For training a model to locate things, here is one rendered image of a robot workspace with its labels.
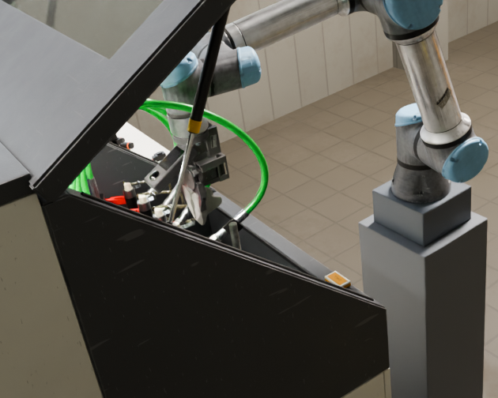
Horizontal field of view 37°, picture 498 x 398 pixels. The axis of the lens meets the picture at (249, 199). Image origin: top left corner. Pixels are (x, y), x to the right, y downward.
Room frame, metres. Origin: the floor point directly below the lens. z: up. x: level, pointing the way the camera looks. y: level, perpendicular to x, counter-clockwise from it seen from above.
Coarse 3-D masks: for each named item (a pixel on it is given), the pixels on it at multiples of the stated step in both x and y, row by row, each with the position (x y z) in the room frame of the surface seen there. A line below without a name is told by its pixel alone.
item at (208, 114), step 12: (144, 108) 1.26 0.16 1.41; (168, 108) 1.26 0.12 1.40; (180, 108) 1.26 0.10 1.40; (216, 120) 1.26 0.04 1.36; (240, 132) 1.27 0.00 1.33; (252, 144) 1.27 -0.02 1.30; (264, 168) 1.27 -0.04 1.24; (264, 180) 1.27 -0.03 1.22; (264, 192) 1.27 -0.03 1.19; (252, 204) 1.27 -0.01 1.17
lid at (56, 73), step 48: (0, 0) 1.47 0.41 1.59; (48, 0) 1.37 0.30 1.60; (96, 0) 1.25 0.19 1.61; (144, 0) 1.14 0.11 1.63; (192, 0) 1.01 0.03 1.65; (0, 48) 1.28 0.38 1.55; (48, 48) 1.17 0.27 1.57; (96, 48) 1.11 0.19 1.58; (144, 48) 0.98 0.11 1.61; (192, 48) 0.99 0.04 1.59; (0, 96) 1.13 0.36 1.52; (48, 96) 1.04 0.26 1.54; (96, 96) 0.95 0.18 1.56; (144, 96) 0.94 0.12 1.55; (48, 144) 0.93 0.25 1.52; (96, 144) 0.91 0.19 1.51; (48, 192) 0.87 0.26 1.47
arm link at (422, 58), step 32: (384, 0) 1.45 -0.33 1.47; (416, 0) 1.44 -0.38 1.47; (384, 32) 1.50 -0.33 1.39; (416, 32) 1.45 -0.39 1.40; (416, 64) 1.48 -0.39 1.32; (416, 96) 1.51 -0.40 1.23; (448, 96) 1.49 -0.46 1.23; (448, 128) 1.49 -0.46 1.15; (448, 160) 1.47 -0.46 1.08; (480, 160) 1.49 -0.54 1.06
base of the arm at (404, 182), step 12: (396, 168) 1.68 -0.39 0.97; (408, 168) 1.63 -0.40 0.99; (420, 168) 1.61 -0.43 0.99; (396, 180) 1.66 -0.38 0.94; (408, 180) 1.62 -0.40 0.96; (420, 180) 1.61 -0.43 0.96; (432, 180) 1.61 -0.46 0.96; (444, 180) 1.62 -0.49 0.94; (396, 192) 1.64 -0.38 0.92; (408, 192) 1.61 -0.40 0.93; (420, 192) 1.61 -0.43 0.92; (432, 192) 1.60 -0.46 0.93; (444, 192) 1.61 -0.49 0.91
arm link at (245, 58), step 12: (228, 48) 1.42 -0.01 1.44; (240, 48) 1.39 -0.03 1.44; (252, 48) 1.40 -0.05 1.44; (228, 60) 1.36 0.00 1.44; (240, 60) 1.36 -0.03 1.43; (252, 60) 1.37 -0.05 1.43; (216, 72) 1.34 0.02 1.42; (228, 72) 1.35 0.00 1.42; (240, 72) 1.35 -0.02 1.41; (252, 72) 1.36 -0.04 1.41; (216, 84) 1.33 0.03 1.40; (228, 84) 1.34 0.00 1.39; (240, 84) 1.36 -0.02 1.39
